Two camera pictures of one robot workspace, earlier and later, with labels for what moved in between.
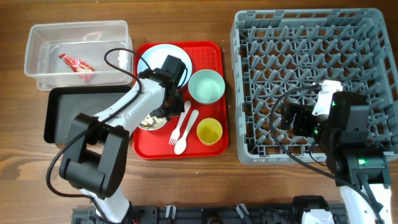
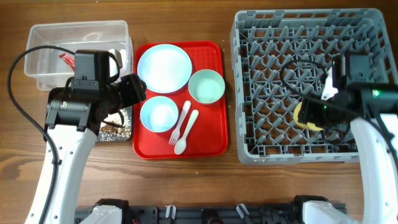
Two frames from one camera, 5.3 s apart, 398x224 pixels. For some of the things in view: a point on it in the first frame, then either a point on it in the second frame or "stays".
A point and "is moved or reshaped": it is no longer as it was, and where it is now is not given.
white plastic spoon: [180, 145] stays
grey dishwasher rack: [281, 56] stays
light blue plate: [155, 57] stays
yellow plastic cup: [209, 131] is moved or reshaped
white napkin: [123, 59] stays
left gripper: [179, 108] -> [136, 92]
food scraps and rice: [152, 122] is moved or reshaped
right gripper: [304, 113] -> [308, 113]
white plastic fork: [175, 135] stays
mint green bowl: [206, 86] stays
